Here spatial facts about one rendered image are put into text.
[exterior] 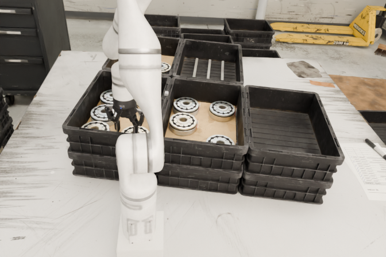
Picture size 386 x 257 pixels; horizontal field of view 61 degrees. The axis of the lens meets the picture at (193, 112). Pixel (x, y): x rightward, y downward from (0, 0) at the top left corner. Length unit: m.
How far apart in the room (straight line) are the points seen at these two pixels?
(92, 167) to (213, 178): 0.42
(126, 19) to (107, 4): 3.84
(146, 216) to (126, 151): 0.22
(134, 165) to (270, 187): 0.59
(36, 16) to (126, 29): 1.84
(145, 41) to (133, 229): 0.48
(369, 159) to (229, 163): 0.68
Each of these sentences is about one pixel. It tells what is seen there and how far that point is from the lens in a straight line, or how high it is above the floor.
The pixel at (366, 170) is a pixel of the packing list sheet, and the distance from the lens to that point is 1.49.
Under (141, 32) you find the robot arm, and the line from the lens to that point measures 0.68.
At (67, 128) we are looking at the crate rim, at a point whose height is 0.93.
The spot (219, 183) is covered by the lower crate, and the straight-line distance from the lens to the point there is 1.16.
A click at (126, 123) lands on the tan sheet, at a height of 0.83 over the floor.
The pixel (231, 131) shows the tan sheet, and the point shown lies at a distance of 1.24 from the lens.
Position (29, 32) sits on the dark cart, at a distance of 2.57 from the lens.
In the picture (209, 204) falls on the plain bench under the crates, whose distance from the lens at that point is 1.16.
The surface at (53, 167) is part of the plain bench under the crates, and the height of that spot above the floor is 0.70.
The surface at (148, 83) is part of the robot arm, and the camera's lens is 0.69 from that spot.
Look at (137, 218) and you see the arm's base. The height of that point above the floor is 0.90.
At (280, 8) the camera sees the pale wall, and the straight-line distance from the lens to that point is 4.72.
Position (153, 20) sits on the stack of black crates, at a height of 0.54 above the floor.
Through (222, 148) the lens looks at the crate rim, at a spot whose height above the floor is 0.92.
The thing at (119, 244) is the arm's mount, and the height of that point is 0.80.
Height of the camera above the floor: 1.60
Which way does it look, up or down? 36 degrees down
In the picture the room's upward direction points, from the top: 5 degrees clockwise
